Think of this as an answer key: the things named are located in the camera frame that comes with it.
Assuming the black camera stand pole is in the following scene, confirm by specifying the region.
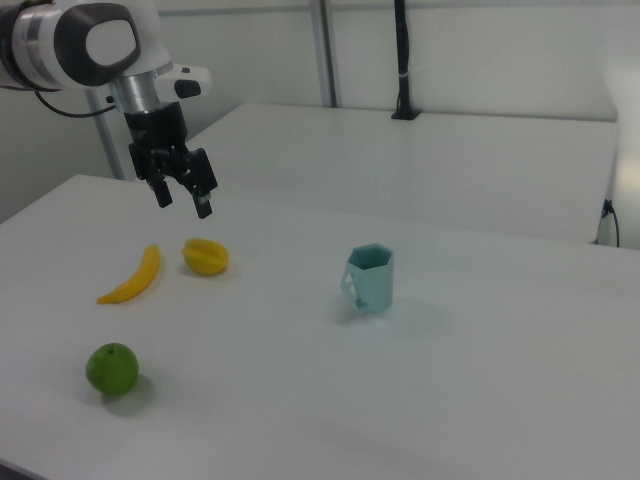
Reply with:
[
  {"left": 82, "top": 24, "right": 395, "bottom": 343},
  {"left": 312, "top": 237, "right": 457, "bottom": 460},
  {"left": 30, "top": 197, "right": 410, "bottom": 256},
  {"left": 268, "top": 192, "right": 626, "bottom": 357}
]
[{"left": 390, "top": 0, "right": 422, "bottom": 122}]

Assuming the grey aluminium frame post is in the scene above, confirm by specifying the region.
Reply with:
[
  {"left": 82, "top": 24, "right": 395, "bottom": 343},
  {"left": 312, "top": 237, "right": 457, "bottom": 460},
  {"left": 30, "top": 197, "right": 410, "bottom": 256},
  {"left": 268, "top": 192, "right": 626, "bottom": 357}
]
[{"left": 308, "top": 0, "right": 342, "bottom": 108}]

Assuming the white side table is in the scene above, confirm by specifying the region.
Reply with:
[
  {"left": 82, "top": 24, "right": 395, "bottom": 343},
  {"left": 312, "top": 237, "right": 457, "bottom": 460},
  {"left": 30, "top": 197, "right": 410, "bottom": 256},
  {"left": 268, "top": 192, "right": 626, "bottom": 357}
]
[{"left": 175, "top": 103, "right": 621, "bottom": 246}]

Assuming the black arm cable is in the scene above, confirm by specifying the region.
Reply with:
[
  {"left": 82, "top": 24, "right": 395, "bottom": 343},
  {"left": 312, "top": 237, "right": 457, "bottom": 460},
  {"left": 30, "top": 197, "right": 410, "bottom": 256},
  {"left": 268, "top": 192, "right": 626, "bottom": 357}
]
[{"left": 32, "top": 88, "right": 117, "bottom": 119}]

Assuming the grey slim metal post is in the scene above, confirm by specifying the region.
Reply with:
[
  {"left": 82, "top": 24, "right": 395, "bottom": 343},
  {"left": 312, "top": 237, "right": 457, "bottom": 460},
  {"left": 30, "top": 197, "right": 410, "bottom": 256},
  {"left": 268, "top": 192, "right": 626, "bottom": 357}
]
[{"left": 85, "top": 87, "right": 126, "bottom": 181}]

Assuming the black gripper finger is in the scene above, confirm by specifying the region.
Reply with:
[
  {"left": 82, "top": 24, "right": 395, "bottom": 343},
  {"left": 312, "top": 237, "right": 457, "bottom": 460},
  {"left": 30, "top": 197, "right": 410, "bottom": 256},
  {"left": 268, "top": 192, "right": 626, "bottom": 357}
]
[
  {"left": 149, "top": 175, "right": 175, "bottom": 209},
  {"left": 185, "top": 149, "right": 219, "bottom": 220}
]

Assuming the light blue hexagonal mug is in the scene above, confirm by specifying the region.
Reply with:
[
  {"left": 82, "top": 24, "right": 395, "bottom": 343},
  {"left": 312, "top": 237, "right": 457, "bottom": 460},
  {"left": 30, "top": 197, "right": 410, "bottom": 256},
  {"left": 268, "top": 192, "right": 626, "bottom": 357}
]
[{"left": 338, "top": 243, "right": 396, "bottom": 314}]

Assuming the green toy apple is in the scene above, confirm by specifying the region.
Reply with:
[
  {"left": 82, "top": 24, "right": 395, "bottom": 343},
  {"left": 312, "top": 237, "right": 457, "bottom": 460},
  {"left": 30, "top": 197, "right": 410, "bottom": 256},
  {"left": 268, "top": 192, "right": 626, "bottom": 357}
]
[{"left": 86, "top": 342, "right": 139, "bottom": 397}]

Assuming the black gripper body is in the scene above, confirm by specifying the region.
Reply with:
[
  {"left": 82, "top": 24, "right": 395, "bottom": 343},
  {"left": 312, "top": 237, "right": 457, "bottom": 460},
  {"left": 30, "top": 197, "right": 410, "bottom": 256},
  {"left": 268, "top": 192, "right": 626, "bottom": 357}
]
[{"left": 123, "top": 101, "right": 209, "bottom": 194}]

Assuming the black cable at table edge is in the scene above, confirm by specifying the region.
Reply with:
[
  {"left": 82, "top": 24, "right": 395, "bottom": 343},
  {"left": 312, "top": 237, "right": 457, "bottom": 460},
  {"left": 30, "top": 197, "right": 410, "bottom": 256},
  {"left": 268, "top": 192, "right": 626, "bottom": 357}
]
[{"left": 600, "top": 198, "right": 622, "bottom": 248}]

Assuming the yellow toy banana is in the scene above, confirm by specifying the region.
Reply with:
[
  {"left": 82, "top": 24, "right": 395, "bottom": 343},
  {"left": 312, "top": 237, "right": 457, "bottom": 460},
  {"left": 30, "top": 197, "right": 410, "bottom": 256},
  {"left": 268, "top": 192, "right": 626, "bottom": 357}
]
[{"left": 96, "top": 243, "right": 163, "bottom": 306}]

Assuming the yellow toy starfruit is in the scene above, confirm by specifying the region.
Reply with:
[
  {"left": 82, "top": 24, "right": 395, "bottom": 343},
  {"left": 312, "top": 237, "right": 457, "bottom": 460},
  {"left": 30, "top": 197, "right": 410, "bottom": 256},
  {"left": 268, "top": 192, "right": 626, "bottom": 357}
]
[{"left": 180, "top": 237, "right": 231, "bottom": 277}]

